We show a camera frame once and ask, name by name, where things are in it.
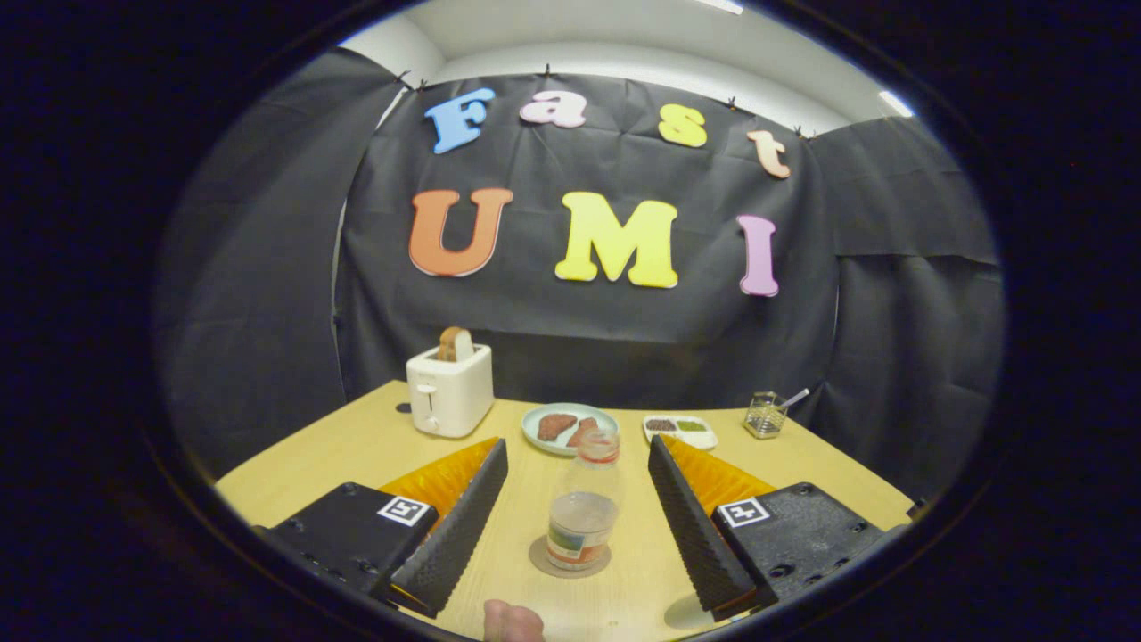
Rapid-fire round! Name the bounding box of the black backdrop cloth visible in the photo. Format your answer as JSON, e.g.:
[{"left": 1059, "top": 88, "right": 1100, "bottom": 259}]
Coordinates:
[{"left": 153, "top": 49, "right": 1006, "bottom": 505}]

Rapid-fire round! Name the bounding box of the round brown coaster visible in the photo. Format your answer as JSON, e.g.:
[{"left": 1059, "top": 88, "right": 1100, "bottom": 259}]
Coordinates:
[{"left": 528, "top": 533, "right": 612, "bottom": 580}]

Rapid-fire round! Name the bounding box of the clear plastic juice bottle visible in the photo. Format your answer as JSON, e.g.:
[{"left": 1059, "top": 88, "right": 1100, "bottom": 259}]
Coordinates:
[{"left": 546, "top": 428, "right": 622, "bottom": 572}]

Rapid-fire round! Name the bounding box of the small glass jar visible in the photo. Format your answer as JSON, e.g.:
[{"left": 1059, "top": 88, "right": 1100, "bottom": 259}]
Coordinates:
[{"left": 743, "top": 391, "right": 789, "bottom": 440}]

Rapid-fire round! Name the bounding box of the light green plate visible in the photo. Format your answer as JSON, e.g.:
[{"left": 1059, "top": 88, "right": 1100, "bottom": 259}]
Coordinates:
[{"left": 521, "top": 403, "right": 620, "bottom": 457}]

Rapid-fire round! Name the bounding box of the white toaster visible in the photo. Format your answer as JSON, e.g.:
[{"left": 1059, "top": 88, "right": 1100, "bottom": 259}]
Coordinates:
[{"left": 406, "top": 343, "right": 496, "bottom": 440}]

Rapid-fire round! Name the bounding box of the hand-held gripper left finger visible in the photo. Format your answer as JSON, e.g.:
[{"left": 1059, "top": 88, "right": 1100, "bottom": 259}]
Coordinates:
[{"left": 263, "top": 437, "right": 509, "bottom": 619}]

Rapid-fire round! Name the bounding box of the wooden table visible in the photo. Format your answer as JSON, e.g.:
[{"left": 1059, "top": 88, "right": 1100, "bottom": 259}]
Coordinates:
[{"left": 214, "top": 381, "right": 915, "bottom": 641}]

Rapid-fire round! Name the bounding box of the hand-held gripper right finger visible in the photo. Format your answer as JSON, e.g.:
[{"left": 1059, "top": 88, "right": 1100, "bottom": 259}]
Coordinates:
[{"left": 648, "top": 435, "right": 883, "bottom": 623}]

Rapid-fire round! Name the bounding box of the white divided condiment dish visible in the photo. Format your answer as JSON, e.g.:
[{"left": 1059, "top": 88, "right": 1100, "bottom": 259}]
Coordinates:
[{"left": 643, "top": 415, "right": 719, "bottom": 451}]

